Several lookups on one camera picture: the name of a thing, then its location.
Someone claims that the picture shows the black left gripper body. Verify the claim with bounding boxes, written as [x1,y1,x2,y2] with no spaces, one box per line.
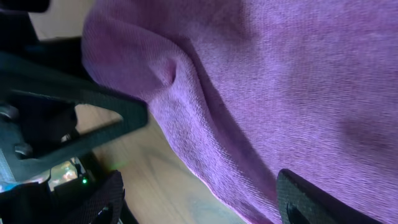
[1,91,80,192]

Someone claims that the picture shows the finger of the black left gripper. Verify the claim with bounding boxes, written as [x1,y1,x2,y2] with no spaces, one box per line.
[1,53,148,170]

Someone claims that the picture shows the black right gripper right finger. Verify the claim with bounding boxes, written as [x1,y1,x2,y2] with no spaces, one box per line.
[276,169,381,224]

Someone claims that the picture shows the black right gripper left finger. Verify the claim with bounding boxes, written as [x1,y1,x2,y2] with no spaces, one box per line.
[60,170,124,224]

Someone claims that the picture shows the purple microfiber cloth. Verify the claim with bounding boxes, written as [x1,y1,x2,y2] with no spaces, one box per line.
[82,0,397,223]

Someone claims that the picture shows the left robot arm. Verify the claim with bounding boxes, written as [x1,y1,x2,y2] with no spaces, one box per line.
[1,1,148,183]

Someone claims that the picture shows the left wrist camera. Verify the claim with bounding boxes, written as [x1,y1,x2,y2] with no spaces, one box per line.
[0,155,106,224]

